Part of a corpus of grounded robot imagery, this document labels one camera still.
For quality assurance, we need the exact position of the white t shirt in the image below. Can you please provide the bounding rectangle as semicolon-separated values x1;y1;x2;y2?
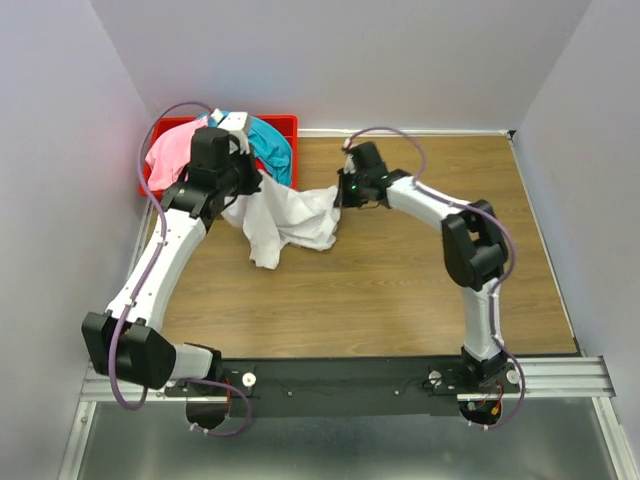
222;173;341;270

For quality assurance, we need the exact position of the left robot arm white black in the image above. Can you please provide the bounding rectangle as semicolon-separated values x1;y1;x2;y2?
81;127;262;389

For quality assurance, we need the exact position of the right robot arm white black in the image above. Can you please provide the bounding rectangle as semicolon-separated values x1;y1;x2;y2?
334;140;513;387

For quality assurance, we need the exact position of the teal t shirt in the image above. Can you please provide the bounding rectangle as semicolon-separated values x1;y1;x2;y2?
187;109;295;195

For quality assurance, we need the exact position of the red plastic bin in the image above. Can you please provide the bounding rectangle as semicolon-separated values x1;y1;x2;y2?
142;114;298;198

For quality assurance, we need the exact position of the pink t shirt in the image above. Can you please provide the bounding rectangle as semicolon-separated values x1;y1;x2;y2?
145;119;206;192

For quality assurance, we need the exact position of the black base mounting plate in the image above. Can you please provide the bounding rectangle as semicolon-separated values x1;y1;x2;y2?
165;355;520;430

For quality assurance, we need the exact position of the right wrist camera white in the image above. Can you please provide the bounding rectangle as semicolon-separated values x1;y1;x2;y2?
341;139;356;174

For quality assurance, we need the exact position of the aluminium frame rail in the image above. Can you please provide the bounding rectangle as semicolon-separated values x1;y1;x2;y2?
60;356;625;479

